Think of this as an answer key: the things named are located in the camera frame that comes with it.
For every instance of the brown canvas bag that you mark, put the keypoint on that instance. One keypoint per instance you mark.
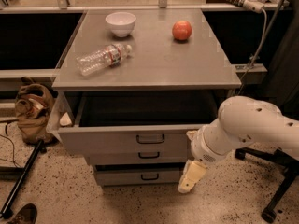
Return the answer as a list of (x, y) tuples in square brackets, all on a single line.
[(34, 103)]

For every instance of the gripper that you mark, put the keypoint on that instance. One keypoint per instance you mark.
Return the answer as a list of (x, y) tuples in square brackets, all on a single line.
[(202, 150)]

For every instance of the brown shoe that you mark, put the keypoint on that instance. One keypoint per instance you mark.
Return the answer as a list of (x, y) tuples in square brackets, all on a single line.
[(27, 215)]

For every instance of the grey drawer cabinet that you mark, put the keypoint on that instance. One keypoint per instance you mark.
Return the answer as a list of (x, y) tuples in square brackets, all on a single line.
[(158, 62)]

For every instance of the white ceramic bowl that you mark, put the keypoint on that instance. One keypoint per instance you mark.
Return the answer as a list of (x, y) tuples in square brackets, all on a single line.
[(121, 24)]

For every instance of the grey top drawer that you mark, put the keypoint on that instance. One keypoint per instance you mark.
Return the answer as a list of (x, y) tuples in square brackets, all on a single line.
[(108, 122)]

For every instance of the grey drawer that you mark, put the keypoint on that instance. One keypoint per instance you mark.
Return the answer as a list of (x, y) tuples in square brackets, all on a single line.
[(108, 122), (138, 158), (139, 175)]

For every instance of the grey middle drawer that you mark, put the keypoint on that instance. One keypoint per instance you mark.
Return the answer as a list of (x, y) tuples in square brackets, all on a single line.
[(138, 158)]

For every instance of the grey bottom drawer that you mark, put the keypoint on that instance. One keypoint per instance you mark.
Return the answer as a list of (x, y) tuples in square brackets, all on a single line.
[(139, 175)]

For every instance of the red apple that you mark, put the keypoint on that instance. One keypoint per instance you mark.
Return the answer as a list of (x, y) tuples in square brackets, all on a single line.
[(182, 30)]

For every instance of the black top drawer handle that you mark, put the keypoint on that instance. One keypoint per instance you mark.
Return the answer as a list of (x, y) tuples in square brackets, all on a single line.
[(147, 139)]

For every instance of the black metal pole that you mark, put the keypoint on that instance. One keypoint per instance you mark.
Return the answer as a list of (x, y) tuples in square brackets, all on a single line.
[(6, 211)]

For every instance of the clear plastic water bottle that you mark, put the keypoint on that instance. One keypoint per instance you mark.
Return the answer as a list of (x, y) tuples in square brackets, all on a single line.
[(107, 57)]

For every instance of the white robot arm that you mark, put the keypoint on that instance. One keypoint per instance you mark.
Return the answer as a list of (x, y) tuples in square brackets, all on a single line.
[(241, 122)]

